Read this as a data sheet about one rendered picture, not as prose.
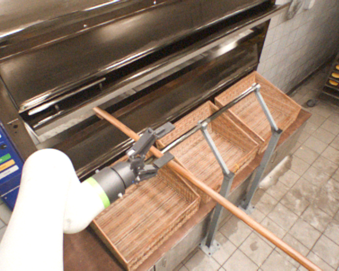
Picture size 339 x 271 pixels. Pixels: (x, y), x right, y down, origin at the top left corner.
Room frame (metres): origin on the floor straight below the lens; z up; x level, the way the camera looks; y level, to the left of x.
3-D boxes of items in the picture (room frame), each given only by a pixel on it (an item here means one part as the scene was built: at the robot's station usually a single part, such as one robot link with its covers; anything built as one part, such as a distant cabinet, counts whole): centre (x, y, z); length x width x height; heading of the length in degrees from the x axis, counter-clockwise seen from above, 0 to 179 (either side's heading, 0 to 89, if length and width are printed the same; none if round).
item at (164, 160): (0.55, 0.01, 1.41); 0.07 x 0.03 x 0.01; 134
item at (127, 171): (0.46, 0.10, 1.48); 0.09 x 0.07 x 0.08; 134
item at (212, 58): (1.41, -0.06, 1.16); 1.80 x 0.06 x 0.04; 133
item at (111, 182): (0.41, 0.16, 1.48); 0.12 x 0.06 x 0.09; 44
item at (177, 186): (0.80, 0.16, 0.72); 0.56 x 0.49 x 0.28; 134
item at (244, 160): (1.22, -0.28, 0.72); 0.56 x 0.49 x 0.28; 134
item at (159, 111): (1.40, -0.08, 1.02); 1.79 x 0.11 x 0.19; 133
